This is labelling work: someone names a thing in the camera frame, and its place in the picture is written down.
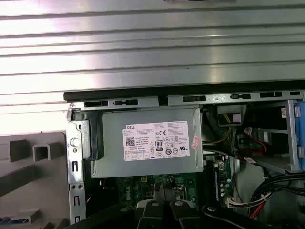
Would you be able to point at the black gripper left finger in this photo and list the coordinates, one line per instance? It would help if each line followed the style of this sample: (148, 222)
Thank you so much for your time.
(147, 217)

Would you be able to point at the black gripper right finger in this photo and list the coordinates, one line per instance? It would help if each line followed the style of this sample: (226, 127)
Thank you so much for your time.
(181, 217)

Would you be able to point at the green motherboard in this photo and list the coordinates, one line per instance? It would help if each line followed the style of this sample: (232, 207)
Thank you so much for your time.
(133, 188)

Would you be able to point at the white four-pin socket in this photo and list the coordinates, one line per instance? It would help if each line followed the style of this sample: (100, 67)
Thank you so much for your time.
(144, 178)

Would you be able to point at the white board connector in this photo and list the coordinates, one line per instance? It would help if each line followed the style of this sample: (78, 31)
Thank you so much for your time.
(230, 202)

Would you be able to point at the grey power supply unit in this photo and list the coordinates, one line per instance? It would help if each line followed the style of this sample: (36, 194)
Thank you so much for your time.
(114, 152)

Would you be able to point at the black PC case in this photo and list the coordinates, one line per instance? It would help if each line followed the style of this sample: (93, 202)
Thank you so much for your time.
(76, 152)

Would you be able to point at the grey parts rack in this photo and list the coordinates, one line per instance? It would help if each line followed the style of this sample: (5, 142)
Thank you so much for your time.
(35, 190)

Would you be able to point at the metal drive cage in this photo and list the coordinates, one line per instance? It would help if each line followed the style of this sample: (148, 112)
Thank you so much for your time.
(289, 133)

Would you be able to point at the blue drive bracket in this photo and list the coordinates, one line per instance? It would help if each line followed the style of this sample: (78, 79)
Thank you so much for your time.
(299, 143)

